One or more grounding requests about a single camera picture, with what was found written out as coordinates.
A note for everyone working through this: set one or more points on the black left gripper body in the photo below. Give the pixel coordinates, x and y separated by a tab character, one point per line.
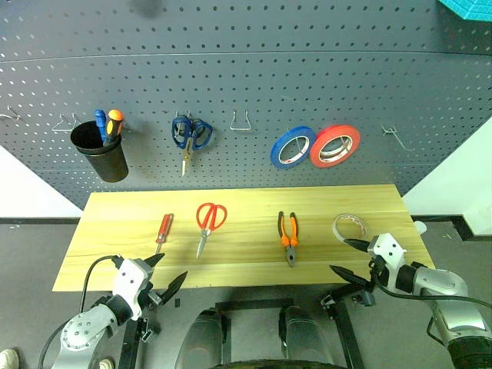
153	296

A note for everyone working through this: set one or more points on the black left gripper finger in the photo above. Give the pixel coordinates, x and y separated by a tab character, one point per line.
155	260
175	286

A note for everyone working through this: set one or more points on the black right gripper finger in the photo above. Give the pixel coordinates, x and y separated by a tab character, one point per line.
350	275
357	243

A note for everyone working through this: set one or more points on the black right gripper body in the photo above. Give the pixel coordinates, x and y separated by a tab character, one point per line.
376	274

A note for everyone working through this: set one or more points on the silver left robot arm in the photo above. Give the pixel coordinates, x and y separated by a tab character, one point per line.
88	326

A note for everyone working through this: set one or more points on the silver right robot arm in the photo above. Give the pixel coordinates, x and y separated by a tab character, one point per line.
446	292

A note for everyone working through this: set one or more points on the grey metal pegboard wall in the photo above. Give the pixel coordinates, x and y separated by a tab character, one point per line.
246	69

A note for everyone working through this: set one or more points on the white tape roll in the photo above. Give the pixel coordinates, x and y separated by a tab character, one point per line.
338	230

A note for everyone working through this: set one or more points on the dark rounded glossy shape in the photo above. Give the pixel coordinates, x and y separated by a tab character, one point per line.
201	338
303	334

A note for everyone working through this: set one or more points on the orange black pliers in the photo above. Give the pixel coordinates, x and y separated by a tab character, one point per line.
288	240

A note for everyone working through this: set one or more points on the red tape roll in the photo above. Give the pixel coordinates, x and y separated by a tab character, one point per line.
319	153

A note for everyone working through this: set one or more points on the silver single prong hook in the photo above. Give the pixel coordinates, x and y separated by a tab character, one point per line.
11	114
396	135
296	144

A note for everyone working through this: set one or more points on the black cup holder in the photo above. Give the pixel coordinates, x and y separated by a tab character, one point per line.
104	157

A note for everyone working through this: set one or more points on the blue tape roll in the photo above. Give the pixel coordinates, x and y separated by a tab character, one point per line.
277	153

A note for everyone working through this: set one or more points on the teal foam block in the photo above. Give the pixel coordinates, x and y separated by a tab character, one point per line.
469	9

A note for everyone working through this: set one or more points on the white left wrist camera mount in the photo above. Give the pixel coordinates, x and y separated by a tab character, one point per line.
130	280

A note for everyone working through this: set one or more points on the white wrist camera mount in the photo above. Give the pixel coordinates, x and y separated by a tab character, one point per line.
130	280
388	250

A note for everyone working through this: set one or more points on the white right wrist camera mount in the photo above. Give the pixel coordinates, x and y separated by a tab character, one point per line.
388	250

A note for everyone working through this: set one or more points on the black metal table frame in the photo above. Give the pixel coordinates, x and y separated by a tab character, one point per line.
342	323

